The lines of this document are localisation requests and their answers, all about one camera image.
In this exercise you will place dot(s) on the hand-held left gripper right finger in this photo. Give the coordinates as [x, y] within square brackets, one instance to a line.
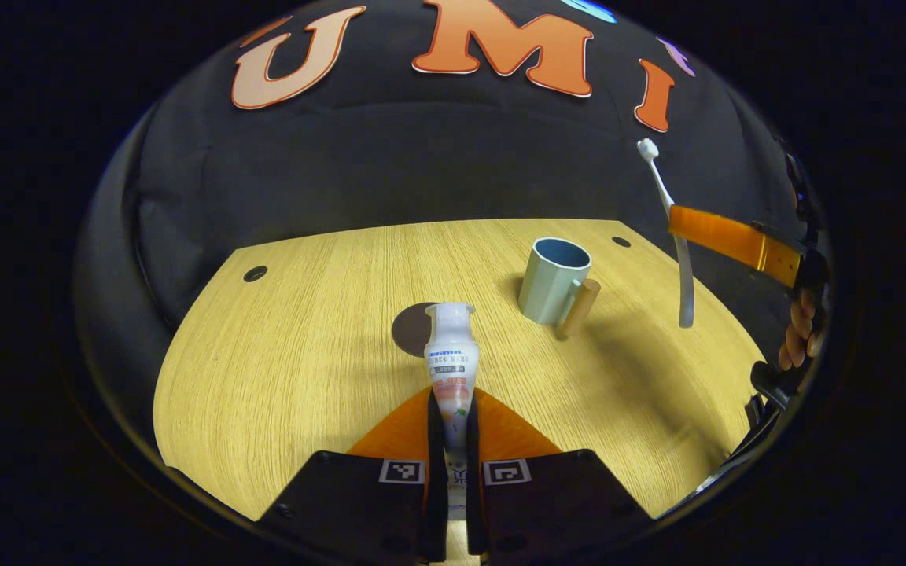
[475, 511]

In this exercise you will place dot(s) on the black backdrop cloth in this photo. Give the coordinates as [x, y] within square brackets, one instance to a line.
[390, 157]

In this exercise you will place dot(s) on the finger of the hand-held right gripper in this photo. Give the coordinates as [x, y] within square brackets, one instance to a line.
[728, 236]

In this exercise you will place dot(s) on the dark round coaster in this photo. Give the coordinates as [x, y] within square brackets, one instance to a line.
[407, 330]

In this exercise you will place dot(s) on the white toothbrush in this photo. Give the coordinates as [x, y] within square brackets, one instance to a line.
[685, 291]

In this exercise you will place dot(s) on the white toothpaste tube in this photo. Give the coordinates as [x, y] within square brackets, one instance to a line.
[451, 362]

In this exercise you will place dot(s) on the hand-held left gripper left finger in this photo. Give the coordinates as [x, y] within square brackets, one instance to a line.
[437, 503]

